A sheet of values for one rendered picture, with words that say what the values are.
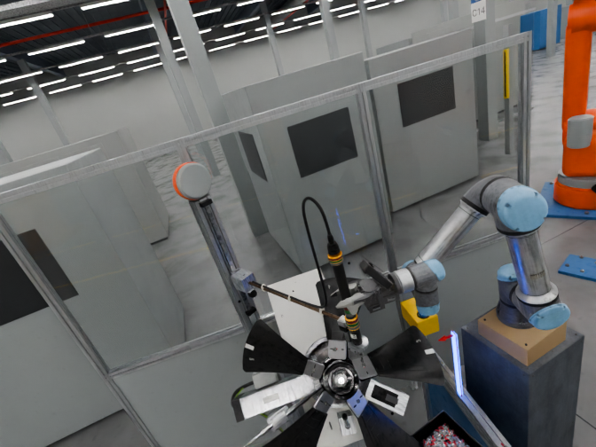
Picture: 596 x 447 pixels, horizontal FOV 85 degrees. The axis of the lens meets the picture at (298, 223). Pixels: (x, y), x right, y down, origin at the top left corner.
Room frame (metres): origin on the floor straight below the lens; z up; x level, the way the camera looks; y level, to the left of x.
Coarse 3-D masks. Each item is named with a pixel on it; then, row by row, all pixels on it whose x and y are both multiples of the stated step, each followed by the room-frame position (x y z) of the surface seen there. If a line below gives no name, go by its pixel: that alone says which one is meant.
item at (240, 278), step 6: (234, 270) 1.37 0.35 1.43; (240, 270) 1.36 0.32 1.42; (246, 270) 1.35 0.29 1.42; (234, 276) 1.32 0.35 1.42; (240, 276) 1.31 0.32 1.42; (246, 276) 1.29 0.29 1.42; (252, 276) 1.30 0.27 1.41; (234, 282) 1.32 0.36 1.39; (240, 282) 1.27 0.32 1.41; (246, 282) 1.28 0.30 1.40; (240, 288) 1.29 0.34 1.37; (246, 288) 1.27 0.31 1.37
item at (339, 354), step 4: (332, 340) 0.93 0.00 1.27; (328, 344) 0.93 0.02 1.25; (332, 344) 0.92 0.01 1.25; (336, 344) 0.91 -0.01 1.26; (340, 344) 0.89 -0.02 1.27; (344, 344) 0.88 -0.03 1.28; (328, 348) 0.92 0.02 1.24; (332, 348) 0.91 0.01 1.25; (336, 348) 0.90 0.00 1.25; (340, 348) 0.89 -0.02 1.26; (344, 348) 0.87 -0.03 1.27; (328, 352) 0.91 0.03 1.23; (332, 352) 0.90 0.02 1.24; (336, 352) 0.89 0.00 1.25; (340, 352) 0.88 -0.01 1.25; (344, 352) 0.86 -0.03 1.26; (328, 356) 0.90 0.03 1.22; (332, 356) 0.89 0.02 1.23; (336, 356) 0.88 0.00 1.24; (340, 356) 0.87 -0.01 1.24; (344, 356) 0.85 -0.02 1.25
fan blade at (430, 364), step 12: (396, 336) 0.93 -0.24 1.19; (408, 336) 0.92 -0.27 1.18; (420, 336) 0.91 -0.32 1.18; (384, 348) 0.90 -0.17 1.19; (396, 348) 0.89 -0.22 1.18; (408, 348) 0.88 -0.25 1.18; (420, 348) 0.87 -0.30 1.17; (432, 348) 0.86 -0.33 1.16; (372, 360) 0.86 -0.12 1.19; (384, 360) 0.85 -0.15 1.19; (396, 360) 0.84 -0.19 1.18; (408, 360) 0.83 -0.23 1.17; (420, 360) 0.82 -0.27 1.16; (432, 360) 0.82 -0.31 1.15; (384, 372) 0.80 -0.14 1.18; (396, 372) 0.79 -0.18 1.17; (408, 372) 0.79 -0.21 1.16; (420, 372) 0.78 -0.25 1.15; (432, 372) 0.78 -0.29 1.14
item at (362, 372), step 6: (354, 360) 0.88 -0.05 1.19; (360, 360) 0.88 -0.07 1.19; (366, 360) 0.87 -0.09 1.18; (354, 366) 0.85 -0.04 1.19; (360, 366) 0.85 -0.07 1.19; (366, 366) 0.84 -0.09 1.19; (372, 366) 0.84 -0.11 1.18; (360, 372) 0.82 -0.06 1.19; (366, 372) 0.82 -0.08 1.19; (372, 372) 0.81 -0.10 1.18; (360, 378) 0.80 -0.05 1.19
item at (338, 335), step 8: (328, 280) 1.08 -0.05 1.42; (352, 280) 1.02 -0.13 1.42; (320, 288) 1.08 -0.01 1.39; (336, 288) 1.04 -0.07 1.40; (320, 296) 1.06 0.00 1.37; (328, 296) 1.04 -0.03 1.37; (336, 296) 1.02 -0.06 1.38; (320, 304) 1.05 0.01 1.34; (328, 304) 1.02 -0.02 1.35; (336, 304) 0.99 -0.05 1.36; (336, 312) 0.97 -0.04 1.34; (344, 312) 0.95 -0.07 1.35; (328, 320) 0.98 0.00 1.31; (336, 320) 0.95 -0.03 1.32; (328, 328) 0.96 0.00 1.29; (336, 328) 0.94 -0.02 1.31; (328, 336) 0.95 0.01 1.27; (336, 336) 0.92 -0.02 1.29; (344, 336) 0.90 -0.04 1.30
